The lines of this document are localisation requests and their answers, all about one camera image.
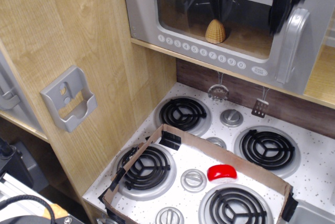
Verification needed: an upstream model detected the grey toy microwave door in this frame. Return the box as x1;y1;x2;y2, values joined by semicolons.
126;0;334;94

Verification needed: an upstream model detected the wooden microwave shelf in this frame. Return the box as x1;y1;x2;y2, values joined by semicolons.
130;38;334;109

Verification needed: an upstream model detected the yellow toy corn cob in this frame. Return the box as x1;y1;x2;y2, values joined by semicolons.
205;19;226;44

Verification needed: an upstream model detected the hanging round toy strainer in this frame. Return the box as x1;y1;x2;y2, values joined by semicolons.
207;72;229;102

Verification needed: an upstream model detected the hanging toy spatula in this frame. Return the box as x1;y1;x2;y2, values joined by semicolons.
251;87;270;118

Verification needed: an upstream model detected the back left black burner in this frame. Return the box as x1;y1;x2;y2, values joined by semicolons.
153;96;212;137

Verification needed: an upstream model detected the black burner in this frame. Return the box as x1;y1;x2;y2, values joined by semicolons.
153;96;212;137
233;126;301;179
198;183;274;224
118;144;177;201

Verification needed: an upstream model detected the grey back stove knob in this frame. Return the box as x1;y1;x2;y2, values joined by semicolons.
220;109;243;127

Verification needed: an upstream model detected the grey stove knob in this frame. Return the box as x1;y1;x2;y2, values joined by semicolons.
181;169;207;193
155;207;184;224
220;109;243;127

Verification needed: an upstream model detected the back right black burner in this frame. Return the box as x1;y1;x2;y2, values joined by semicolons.
233;126;301;179

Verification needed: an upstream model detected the grey small middle knob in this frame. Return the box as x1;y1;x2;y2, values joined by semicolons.
206;137;227;149

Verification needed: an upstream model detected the brown cardboard fence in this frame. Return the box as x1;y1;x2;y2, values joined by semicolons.
99;125;298;223

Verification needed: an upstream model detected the red white toy cheese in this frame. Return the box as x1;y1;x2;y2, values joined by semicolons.
207;164;238;182

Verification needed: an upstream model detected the grey centre stove knob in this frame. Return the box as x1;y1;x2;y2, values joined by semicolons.
181;169;207;193

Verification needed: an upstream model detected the front left black burner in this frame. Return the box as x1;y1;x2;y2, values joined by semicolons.
118;144;177;201

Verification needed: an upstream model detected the front right black burner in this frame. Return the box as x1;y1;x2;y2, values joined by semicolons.
198;183;274;224

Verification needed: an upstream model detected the grey front stove knob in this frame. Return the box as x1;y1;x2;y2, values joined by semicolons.
155;207;184;224

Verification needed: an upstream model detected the grey wall phone holder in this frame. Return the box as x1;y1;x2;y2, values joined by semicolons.
40;65;97;132

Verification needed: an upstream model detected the grey cabinet door handle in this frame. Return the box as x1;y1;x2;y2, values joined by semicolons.
1;88;21;110

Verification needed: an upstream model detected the black braided cable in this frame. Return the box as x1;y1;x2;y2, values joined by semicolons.
0;194;56;224

